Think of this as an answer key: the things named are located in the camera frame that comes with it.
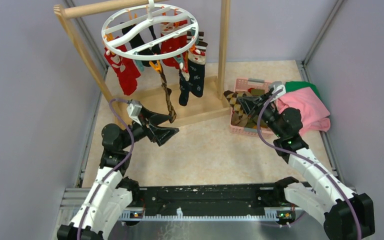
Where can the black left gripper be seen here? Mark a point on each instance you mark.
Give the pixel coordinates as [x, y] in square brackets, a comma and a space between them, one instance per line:
[159, 134]

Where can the argyle patterned sock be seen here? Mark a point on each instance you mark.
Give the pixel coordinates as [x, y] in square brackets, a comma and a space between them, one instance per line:
[238, 112]
[167, 91]

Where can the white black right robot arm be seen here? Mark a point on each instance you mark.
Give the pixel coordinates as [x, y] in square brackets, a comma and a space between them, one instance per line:
[343, 213]

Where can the pink perforated plastic basket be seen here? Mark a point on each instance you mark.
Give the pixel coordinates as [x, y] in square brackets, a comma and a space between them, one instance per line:
[245, 84]

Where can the pink folded cloth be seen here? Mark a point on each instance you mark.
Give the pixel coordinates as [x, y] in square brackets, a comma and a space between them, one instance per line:
[314, 114]

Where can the navy blue sock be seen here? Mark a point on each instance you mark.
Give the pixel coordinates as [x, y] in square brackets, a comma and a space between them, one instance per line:
[183, 85]

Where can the navy sock red cuff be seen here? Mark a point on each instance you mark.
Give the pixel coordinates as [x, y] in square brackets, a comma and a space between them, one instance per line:
[196, 67]

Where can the green folded cloth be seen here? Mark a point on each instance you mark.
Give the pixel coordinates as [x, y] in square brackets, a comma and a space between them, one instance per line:
[292, 86]

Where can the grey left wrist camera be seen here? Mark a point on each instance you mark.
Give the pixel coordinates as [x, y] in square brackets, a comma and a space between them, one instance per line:
[133, 110]

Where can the black hanging sock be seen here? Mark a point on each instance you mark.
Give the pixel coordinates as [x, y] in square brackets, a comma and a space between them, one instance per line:
[137, 41]

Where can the wooden hanger stand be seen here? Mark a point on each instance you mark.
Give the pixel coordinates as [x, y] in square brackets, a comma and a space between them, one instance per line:
[205, 109]

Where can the red bear sock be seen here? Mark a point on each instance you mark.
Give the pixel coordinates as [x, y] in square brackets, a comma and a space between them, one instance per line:
[126, 71]

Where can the white round clip hanger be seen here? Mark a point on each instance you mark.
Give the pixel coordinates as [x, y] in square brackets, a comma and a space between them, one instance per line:
[142, 16]

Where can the mustard sock striped cuff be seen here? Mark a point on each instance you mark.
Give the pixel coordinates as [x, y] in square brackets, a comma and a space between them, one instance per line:
[199, 43]

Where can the green striped sock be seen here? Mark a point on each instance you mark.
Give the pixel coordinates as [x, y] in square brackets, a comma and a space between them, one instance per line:
[255, 92]

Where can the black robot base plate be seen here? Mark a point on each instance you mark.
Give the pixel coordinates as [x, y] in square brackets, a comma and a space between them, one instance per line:
[223, 201]

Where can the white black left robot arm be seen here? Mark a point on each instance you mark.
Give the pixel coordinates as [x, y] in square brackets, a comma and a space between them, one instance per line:
[112, 191]

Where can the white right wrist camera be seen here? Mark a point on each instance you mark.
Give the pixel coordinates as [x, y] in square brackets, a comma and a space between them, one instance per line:
[277, 89]

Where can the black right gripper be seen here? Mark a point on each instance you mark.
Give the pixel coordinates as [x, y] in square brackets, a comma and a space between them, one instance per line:
[250, 103]

